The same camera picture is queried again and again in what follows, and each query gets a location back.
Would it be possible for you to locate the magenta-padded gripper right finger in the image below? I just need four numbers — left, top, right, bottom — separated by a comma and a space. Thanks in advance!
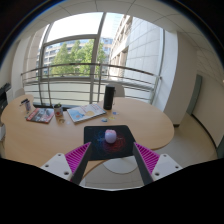
132, 142, 183, 186

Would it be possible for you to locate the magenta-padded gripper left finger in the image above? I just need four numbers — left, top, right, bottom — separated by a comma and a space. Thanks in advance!
40, 141, 93, 186

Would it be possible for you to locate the pink and lilac computer mouse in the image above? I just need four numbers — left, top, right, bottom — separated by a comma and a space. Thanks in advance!
104, 128, 118, 144

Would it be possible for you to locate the black printed mouse pad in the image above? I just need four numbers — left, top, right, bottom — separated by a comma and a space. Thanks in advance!
83, 124, 137, 162

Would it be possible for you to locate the white round table base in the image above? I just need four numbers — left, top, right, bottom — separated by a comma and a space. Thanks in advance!
102, 155, 139, 175

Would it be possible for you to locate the dark red magazine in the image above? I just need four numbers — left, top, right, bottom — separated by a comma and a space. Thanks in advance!
25, 107, 55, 125

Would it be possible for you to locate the light open magazine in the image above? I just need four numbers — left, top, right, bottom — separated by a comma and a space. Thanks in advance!
66, 103, 108, 124

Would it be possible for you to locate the white chair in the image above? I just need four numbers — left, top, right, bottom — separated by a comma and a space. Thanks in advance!
0, 123, 7, 143
13, 87, 26, 100
106, 82, 126, 98

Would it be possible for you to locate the small printed cup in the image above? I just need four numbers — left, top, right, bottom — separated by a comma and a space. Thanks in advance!
20, 98, 33, 112

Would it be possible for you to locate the grey door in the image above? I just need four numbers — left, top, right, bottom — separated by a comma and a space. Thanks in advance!
186, 73, 203, 116

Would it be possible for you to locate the black cylindrical bottle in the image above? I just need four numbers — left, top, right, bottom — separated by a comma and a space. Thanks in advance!
102, 84, 116, 111

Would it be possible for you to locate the grey metal balcony railing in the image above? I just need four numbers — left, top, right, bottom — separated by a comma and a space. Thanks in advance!
20, 62, 163, 105

